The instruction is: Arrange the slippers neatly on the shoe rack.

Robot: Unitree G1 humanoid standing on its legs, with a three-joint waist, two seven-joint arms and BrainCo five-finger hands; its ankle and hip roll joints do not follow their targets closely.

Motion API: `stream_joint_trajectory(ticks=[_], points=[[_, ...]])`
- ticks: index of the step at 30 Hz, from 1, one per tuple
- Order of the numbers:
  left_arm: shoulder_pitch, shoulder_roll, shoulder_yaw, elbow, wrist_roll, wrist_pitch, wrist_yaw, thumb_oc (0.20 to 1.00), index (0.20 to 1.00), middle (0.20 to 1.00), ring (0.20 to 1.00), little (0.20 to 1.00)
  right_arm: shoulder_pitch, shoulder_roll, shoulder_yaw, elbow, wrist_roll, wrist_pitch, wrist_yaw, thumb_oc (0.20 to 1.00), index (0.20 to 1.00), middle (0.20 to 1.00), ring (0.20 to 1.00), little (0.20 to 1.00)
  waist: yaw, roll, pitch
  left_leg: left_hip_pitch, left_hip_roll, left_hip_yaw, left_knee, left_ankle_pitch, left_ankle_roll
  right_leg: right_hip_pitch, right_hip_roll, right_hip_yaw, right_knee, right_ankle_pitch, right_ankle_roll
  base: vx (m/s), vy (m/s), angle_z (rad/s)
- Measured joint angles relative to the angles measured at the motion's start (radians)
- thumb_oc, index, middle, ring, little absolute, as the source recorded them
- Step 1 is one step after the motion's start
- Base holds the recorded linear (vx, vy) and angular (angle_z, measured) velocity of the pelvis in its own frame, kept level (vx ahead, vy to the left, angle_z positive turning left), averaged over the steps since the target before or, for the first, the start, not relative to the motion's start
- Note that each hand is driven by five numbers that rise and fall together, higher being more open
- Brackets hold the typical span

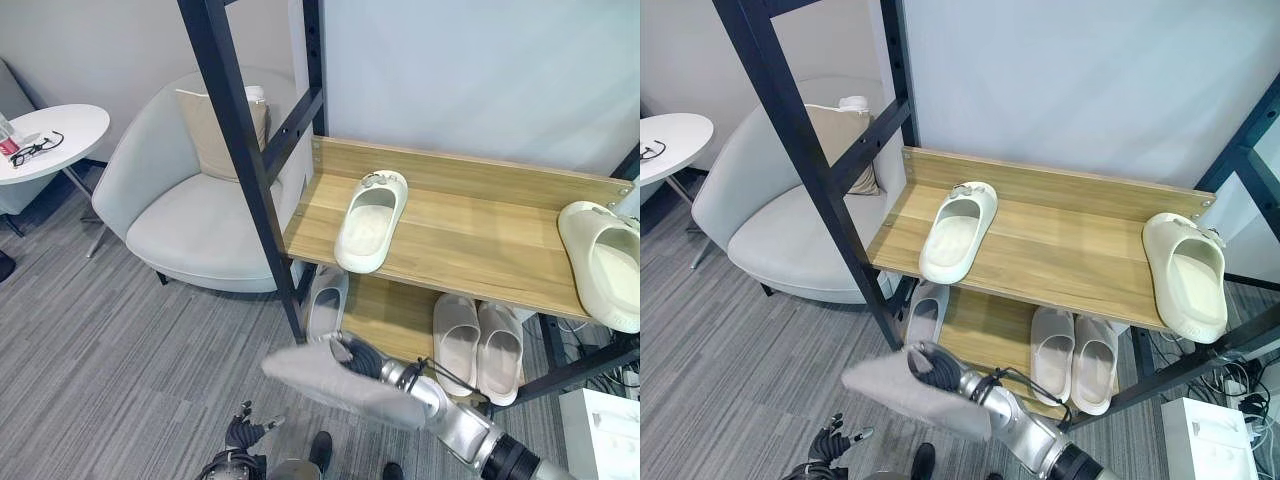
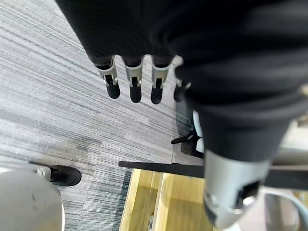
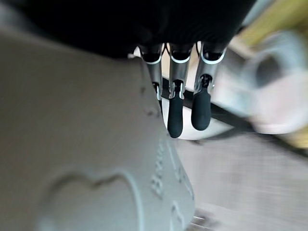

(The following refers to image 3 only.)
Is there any grey rubber slipper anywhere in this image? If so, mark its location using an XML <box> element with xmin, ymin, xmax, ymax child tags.
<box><xmin>0</xmin><ymin>4</ymin><xmax>196</xmax><ymax>231</ymax></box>

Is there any right robot hand black cloth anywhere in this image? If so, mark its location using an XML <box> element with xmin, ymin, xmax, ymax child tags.
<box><xmin>17</xmin><ymin>0</ymin><xmax>256</xmax><ymax>139</ymax></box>

